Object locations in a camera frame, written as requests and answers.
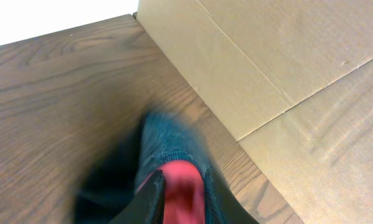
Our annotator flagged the black leggings red waistband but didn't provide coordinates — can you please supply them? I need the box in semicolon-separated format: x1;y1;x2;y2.
73;113;260;224

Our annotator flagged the brown cardboard box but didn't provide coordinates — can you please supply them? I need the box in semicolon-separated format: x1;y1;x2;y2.
137;0;373;223

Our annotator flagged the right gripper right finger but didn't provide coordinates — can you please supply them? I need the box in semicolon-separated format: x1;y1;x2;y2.
204;169;259;224

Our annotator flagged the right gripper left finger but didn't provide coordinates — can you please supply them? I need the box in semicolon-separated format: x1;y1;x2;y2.
109;170;165;224

